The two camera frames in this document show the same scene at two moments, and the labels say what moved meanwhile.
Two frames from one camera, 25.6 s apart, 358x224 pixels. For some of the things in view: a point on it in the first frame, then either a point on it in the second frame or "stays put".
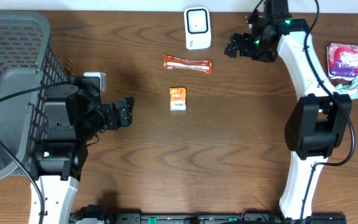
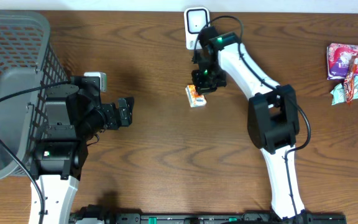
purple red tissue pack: [347, 61] stays put
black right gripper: [245, 39] -> [202, 88]
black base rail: [205, 218] stays put
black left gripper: [119, 113] stays put
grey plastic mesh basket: [16, 51] stays put
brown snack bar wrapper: [170, 62] -> [349, 81]
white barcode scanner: [197, 27] stays put
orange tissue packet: [178, 99] -> [194, 99]
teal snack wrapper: [355, 89] stays put
